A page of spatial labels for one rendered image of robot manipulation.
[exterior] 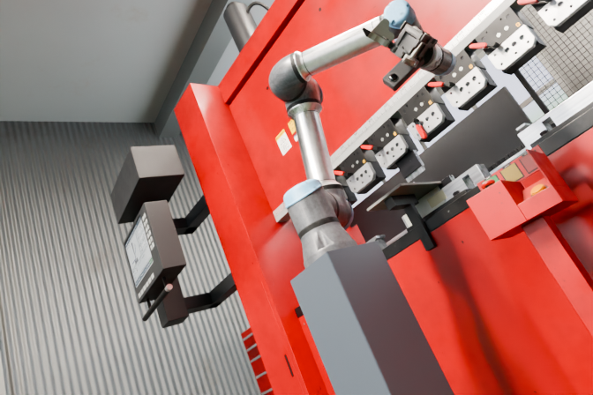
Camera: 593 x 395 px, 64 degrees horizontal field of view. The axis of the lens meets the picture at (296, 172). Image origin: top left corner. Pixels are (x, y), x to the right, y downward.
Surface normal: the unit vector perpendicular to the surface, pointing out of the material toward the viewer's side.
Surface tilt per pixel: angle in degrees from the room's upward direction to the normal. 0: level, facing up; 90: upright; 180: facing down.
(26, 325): 90
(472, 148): 90
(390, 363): 90
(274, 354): 90
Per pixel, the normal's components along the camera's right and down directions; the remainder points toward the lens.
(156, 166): 0.48, -0.54
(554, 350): -0.75, 0.02
